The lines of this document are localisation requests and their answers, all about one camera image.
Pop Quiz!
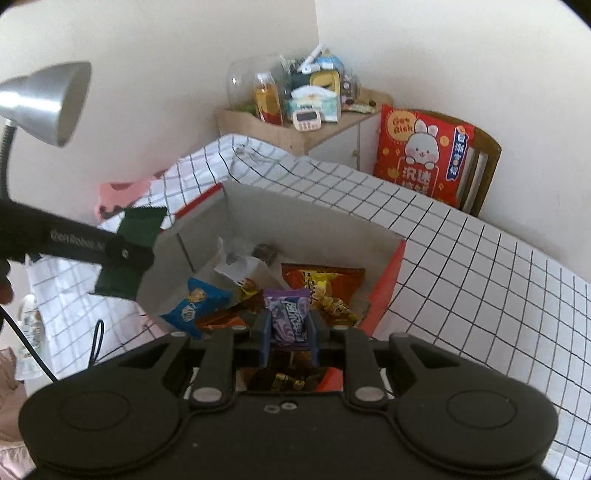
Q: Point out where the person's left hand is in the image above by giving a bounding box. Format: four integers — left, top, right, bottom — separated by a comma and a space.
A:
0, 259, 14, 305

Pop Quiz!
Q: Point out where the red white cardboard box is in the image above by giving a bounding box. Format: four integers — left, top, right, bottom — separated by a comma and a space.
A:
135, 180, 408, 393

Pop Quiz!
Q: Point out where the red rabbit cushion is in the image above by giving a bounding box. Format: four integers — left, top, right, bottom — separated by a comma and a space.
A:
373, 105, 475, 207

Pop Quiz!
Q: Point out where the white pink timer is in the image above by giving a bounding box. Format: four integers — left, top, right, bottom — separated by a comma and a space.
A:
291, 108, 322, 133

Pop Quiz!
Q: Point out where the clear glass jar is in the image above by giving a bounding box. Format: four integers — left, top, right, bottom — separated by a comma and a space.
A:
226, 54, 288, 110

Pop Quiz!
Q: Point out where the wooden side cabinet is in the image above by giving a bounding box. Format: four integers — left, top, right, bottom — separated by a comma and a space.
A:
216, 88, 394, 174

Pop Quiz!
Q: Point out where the yellow tissue box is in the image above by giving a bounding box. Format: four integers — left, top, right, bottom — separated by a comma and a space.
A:
310, 70, 341, 96

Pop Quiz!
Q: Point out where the brown wooden chair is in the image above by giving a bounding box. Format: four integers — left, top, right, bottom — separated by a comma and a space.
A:
417, 110, 501, 216

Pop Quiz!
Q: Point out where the green snack packet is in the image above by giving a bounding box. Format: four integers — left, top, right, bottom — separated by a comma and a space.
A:
93, 207, 167, 300

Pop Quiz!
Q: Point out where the orange chips bag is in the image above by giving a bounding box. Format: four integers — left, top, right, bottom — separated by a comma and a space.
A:
281, 263, 366, 326

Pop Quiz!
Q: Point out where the blue snack bag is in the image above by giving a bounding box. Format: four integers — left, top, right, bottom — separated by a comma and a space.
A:
160, 277, 232, 339

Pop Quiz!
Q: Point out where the purple candy packet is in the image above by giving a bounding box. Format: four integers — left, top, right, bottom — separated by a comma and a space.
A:
263, 288, 311, 348

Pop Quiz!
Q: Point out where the tissue pack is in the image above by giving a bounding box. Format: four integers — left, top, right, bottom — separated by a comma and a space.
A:
286, 85, 342, 123

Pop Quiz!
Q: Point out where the black cable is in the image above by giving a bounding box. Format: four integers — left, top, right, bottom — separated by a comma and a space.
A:
0, 303, 105, 384

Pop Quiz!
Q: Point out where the silver desk lamp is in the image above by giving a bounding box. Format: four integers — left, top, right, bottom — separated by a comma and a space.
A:
1, 61, 92, 200

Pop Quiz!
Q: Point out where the white crumpled wrapper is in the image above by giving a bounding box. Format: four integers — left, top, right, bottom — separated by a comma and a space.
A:
213, 237, 283, 298

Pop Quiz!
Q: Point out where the orange drink bottle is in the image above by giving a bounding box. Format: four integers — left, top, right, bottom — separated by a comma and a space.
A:
253, 71, 283, 126

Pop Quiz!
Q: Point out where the white black checkered tablecloth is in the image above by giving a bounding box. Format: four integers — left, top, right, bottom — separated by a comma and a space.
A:
25, 133, 591, 480

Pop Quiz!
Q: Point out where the pink cloth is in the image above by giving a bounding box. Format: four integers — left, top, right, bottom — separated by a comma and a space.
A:
94, 170, 164, 222

